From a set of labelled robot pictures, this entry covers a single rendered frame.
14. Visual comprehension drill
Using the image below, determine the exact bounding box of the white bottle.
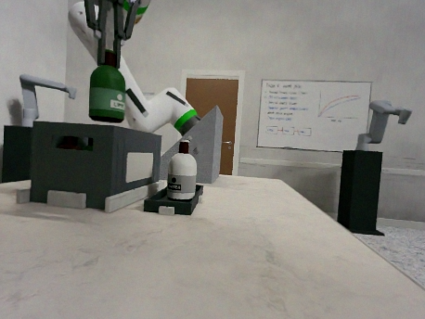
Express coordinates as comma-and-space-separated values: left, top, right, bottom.
166, 140, 197, 201

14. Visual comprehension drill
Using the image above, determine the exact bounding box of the green bottle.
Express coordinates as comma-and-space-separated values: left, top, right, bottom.
88, 49, 126, 123
83, 137, 93, 151

